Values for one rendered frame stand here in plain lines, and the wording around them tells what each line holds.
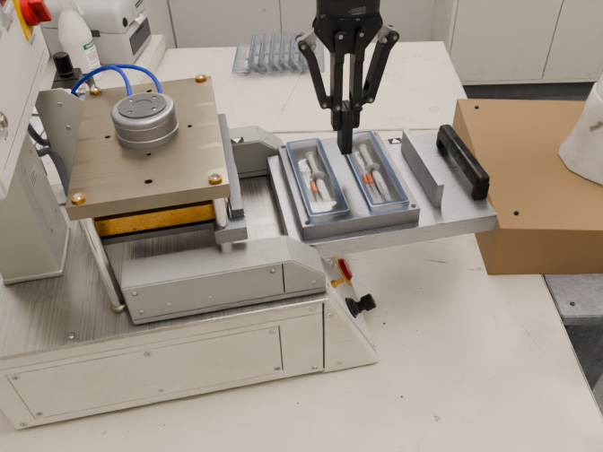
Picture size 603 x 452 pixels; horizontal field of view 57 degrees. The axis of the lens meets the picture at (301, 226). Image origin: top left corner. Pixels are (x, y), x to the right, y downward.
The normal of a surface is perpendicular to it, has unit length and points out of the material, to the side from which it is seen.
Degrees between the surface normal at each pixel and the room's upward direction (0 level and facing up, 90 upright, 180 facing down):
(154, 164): 0
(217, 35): 90
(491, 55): 90
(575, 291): 0
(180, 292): 90
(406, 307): 0
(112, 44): 90
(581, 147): 82
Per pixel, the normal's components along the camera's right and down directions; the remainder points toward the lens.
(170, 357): 0.20, 0.65
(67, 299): -0.04, -0.74
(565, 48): -0.01, 0.67
